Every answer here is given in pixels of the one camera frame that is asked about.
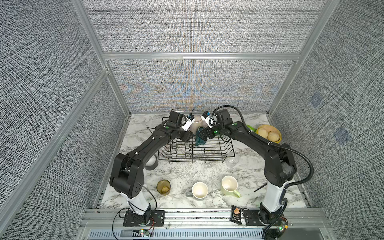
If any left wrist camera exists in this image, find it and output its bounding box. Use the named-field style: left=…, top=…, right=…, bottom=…
left=181, top=114, right=195, bottom=132

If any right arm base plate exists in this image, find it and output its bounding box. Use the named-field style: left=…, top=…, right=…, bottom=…
left=242, top=208, right=264, bottom=227

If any round bread bun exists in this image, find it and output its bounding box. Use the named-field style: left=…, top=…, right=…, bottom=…
left=267, top=132, right=281, bottom=143
left=257, top=128, right=269, bottom=139

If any black wire dish rack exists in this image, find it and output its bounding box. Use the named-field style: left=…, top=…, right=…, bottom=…
left=156, top=108, right=235, bottom=163

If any amber glass cup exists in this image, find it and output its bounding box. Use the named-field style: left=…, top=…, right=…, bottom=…
left=157, top=180, right=171, bottom=196

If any white grey ceramic mug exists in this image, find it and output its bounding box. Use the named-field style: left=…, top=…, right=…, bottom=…
left=186, top=182, right=209, bottom=201

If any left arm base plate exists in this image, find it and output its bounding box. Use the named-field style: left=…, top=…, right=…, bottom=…
left=123, top=210, right=166, bottom=228

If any dark green ceramic mug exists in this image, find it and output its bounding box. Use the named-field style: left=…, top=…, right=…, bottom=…
left=195, top=135, right=207, bottom=147

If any yellow bowl with green handle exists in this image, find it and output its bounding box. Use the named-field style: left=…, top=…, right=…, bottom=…
left=248, top=125, right=282, bottom=143

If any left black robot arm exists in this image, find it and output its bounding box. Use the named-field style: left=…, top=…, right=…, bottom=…
left=110, top=111, right=195, bottom=224

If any clear glass cup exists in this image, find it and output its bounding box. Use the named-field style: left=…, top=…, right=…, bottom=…
left=225, top=157, right=240, bottom=168

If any pink ceramic mug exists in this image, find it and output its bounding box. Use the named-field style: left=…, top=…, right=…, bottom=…
left=190, top=116, right=208, bottom=136

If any black snack packet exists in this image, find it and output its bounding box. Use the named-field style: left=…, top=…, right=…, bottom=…
left=230, top=205, right=242, bottom=226

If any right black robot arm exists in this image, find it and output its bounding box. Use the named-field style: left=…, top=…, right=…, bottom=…
left=200, top=105, right=297, bottom=225

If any light green ceramic mug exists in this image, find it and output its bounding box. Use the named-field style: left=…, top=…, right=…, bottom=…
left=221, top=176, right=241, bottom=198

